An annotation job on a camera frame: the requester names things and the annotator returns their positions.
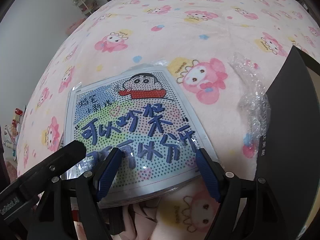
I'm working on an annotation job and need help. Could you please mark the pink cloth bundle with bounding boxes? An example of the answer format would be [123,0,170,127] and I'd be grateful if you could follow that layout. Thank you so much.
[65,19,86,35]

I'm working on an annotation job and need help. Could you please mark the black cardboard box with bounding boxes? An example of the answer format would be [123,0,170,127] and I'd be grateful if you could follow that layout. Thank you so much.
[255,45,320,240]

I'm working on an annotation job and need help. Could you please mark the white shelf rack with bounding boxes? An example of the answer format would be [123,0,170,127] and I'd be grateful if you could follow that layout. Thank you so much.
[68,0,98,16]

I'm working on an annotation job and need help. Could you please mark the pink cartoon printed blanket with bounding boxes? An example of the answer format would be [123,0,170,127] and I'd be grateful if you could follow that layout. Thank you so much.
[15,0,320,240]

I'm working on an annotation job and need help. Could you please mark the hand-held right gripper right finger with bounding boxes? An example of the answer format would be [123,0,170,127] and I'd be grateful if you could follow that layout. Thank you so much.
[195,148,315,240]

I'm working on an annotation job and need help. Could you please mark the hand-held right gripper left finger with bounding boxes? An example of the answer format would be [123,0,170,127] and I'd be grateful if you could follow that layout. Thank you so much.
[27,147,125,240]

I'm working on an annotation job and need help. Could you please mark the cartoon dotted craft sheet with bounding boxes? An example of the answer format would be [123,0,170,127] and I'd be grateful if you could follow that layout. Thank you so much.
[61,60,220,208]

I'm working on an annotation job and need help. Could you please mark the red and white packets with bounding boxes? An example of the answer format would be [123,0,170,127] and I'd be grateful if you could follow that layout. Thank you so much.
[4,106,27,163]

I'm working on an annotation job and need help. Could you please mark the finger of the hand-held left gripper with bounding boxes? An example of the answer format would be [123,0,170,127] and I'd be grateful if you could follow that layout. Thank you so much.
[17,141,86,188]

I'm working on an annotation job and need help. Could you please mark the clear bubble wrap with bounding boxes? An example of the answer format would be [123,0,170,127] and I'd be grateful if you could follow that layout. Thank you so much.
[229,52,272,143]

